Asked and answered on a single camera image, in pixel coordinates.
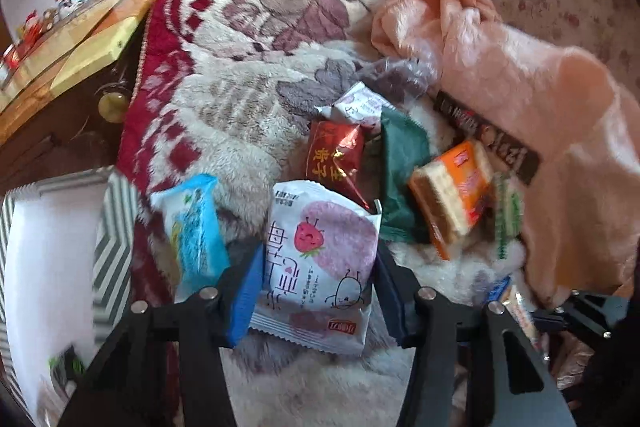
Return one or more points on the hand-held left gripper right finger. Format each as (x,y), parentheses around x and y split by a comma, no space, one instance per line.
(392,302)

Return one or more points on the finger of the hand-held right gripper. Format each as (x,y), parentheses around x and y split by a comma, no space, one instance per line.
(570,314)

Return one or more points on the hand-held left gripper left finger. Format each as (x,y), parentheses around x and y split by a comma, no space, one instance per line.
(245,302)

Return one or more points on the white strawberry print snack packet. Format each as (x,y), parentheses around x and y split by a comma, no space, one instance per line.
(320,257)

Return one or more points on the orange cracker packet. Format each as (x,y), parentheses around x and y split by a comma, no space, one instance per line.
(450,192)

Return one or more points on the dark green snack packet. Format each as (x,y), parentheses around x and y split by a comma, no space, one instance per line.
(400,167)

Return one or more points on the green and white striped box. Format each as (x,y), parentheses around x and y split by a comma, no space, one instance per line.
(115,257)

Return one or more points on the blue-edged cracker packet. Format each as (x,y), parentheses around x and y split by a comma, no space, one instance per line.
(520,312)

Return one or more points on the blue snack packet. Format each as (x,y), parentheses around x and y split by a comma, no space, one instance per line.
(195,227)

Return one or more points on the green and white snack packet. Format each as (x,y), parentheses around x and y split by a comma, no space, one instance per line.
(507,212)

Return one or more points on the red snack packet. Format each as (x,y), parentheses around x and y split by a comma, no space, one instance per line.
(332,152)

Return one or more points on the long black snack packet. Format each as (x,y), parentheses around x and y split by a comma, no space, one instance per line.
(490,137)

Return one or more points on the small white snack packet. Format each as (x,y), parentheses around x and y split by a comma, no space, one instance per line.
(357,104)

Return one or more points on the peach blanket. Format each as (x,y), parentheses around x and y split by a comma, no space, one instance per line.
(550,107)

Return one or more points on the clear plastic bag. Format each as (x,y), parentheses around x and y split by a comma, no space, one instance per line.
(400,74)

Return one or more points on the brass drawer knob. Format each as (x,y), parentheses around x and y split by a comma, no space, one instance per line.
(111,107)

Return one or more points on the floral plush blanket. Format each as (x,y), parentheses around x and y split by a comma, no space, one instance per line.
(240,57)

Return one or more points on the yellow-green pad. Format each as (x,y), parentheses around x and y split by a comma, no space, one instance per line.
(95,52)

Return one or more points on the red figurine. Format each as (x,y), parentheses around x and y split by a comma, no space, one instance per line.
(31,27)

